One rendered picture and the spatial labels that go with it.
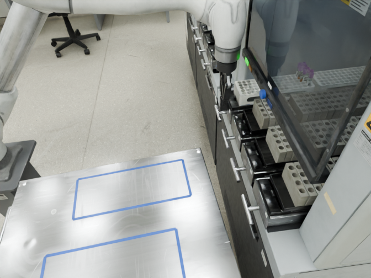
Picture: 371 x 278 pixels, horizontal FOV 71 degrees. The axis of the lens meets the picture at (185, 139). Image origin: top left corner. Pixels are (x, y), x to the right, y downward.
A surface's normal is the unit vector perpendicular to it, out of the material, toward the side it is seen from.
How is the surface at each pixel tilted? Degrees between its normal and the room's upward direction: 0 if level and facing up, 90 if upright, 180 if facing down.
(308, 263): 0
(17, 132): 0
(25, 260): 0
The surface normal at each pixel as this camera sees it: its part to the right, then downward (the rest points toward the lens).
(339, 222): -0.99, 0.12
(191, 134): -0.07, -0.69
